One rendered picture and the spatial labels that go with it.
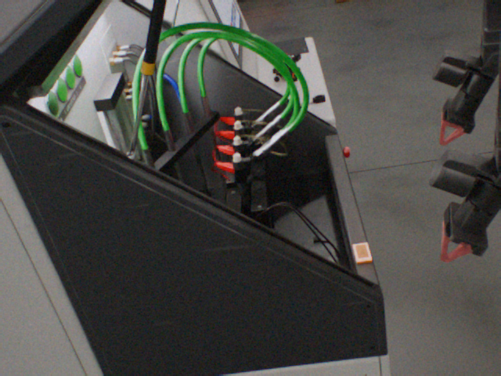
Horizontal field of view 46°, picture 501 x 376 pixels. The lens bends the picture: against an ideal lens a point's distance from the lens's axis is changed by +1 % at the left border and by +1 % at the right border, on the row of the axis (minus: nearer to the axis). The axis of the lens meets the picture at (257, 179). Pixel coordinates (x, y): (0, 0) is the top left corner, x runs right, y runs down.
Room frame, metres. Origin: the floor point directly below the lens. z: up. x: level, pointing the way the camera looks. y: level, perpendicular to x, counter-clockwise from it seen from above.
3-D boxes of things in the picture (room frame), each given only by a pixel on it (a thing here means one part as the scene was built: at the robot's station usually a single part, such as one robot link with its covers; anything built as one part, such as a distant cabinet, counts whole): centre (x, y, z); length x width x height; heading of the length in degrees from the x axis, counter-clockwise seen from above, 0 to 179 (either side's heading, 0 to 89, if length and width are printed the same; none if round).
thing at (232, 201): (1.28, 0.03, 0.91); 0.34 x 0.10 x 0.15; 175
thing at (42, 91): (1.18, 0.30, 1.43); 0.54 x 0.03 x 0.02; 175
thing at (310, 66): (1.84, -0.17, 0.97); 0.70 x 0.22 x 0.03; 175
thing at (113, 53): (1.42, 0.28, 1.20); 0.13 x 0.03 x 0.31; 175
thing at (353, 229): (1.14, -0.20, 0.87); 0.62 x 0.04 x 0.16; 175
